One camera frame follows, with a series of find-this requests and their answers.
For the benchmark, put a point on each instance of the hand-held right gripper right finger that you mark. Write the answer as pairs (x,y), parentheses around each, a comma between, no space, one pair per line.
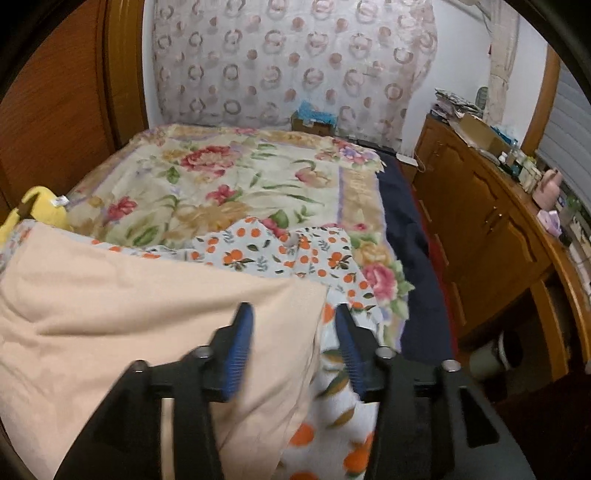
(348,350)

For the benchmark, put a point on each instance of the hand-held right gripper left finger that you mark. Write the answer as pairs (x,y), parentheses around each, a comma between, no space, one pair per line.
(240,350)

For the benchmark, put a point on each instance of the stack of folded clothes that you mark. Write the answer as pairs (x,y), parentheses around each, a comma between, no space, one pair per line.
(455,104)

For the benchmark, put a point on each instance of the orange fruit print sheet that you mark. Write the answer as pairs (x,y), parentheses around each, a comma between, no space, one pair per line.
(300,254)

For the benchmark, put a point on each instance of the grey waste bin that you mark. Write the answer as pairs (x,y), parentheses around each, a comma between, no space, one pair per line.
(494,357)

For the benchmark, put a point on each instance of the floral blanket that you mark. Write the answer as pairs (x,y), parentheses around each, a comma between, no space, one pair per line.
(231,184)

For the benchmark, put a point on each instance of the wooden cabinet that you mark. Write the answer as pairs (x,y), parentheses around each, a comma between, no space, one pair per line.
(485,230)

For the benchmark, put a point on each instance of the small white object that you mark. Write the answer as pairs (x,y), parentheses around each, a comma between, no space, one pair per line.
(406,159)

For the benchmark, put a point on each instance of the brown box with blue items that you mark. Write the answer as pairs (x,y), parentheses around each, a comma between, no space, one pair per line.
(314,117)

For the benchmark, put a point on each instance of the pink soft pouch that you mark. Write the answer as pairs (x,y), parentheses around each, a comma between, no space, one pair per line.
(550,224)

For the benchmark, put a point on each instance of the yellow plush toy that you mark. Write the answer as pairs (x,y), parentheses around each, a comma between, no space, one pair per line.
(41,205)

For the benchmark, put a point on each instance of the cluster of small bottles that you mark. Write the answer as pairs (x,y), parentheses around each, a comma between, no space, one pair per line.
(519,166)

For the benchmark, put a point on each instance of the cardboard box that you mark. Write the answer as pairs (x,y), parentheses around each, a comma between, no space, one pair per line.
(480,134)

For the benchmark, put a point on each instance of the row of windowsill trinkets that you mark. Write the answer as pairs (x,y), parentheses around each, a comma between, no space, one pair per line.
(577,240)

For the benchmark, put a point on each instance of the green oval object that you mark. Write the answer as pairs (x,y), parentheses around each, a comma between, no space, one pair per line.
(482,98)

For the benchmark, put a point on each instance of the brown louvered wardrobe door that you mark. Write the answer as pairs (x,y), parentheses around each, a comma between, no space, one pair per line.
(55,115)

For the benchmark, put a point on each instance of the grey window blind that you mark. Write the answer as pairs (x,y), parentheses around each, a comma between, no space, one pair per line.
(570,134)

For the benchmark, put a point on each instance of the white lace curtain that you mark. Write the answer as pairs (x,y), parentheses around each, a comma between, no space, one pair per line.
(503,64)

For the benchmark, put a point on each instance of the circle patterned wall curtain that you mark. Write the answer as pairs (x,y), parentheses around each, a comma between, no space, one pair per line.
(286,60)

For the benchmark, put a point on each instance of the wooden window frame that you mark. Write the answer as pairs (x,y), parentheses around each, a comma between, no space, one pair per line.
(542,101)

